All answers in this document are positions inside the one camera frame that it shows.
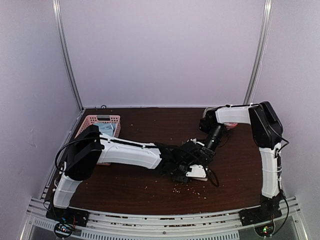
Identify pink towel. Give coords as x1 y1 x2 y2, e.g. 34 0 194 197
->
192 177 208 182

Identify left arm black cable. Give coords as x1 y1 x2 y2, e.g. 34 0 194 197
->
54 139 220 188

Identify pink plastic basket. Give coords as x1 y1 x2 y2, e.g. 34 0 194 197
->
67 115 121 175

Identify front aluminium rail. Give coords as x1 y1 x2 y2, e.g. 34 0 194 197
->
18 197 310 240

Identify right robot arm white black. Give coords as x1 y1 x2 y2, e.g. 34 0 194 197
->
199 101 289 221

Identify striped grey mug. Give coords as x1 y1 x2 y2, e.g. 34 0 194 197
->
202 107 216 118

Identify right aluminium frame post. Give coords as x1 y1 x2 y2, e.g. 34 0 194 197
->
243 0 273 105

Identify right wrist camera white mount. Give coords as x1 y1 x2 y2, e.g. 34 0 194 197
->
182 138 204 146

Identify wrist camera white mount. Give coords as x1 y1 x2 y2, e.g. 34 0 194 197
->
182 138 204 146
185 164 207 179

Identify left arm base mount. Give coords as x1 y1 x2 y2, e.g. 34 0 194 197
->
45 207 90 239

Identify aluminium frame post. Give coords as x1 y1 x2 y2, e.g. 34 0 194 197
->
52 0 84 112
243 0 273 105

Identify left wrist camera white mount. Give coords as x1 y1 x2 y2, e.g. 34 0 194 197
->
185 164 207 179

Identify left aluminium frame post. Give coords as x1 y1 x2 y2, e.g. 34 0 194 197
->
52 0 84 112

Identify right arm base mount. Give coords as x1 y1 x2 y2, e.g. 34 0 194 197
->
238 206 282 238

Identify blue towel back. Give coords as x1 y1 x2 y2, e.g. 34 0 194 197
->
94 122 117 137

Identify red patterned bowl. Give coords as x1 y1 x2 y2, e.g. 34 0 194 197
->
224 122 238 130

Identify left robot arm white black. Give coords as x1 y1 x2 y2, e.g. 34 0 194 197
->
51 125 207 222

